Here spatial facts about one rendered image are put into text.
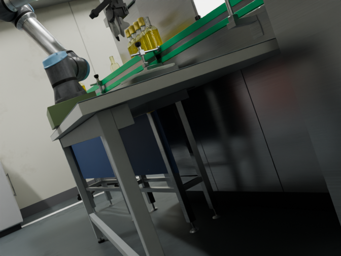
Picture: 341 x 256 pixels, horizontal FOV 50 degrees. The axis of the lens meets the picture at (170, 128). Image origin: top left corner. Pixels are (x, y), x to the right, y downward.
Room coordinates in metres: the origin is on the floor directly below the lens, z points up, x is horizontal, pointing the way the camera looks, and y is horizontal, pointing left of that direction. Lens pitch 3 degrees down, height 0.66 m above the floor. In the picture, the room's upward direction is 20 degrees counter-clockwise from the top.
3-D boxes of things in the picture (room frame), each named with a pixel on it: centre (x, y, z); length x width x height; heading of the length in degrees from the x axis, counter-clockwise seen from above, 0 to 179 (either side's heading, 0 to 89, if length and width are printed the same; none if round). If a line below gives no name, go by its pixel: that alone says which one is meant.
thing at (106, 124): (1.67, 0.39, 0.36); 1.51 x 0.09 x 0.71; 21
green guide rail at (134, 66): (2.58, 0.47, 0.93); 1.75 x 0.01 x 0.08; 32
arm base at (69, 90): (1.68, 0.38, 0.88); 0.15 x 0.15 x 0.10
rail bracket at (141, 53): (1.82, -0.01, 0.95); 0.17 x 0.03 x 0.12; 122
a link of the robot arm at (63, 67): (1.69, 0.38, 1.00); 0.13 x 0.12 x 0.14; 162
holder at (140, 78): (1.68, -0.01, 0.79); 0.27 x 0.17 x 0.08; 122
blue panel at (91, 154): (2.60, 0.38, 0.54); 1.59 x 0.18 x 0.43; 32
